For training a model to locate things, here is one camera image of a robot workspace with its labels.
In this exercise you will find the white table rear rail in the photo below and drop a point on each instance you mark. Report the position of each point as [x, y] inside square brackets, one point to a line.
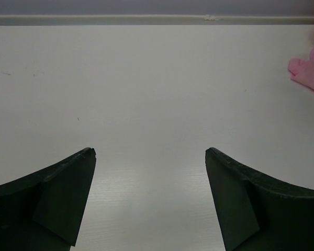
[72, 20]

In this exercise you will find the pink t shirt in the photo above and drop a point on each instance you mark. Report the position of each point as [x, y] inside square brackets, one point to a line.
[302, 72]

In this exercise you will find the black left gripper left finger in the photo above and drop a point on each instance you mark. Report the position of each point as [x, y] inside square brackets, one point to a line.
[44, 210]

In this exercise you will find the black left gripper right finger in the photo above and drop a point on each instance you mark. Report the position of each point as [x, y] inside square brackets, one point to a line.
[256, 211]

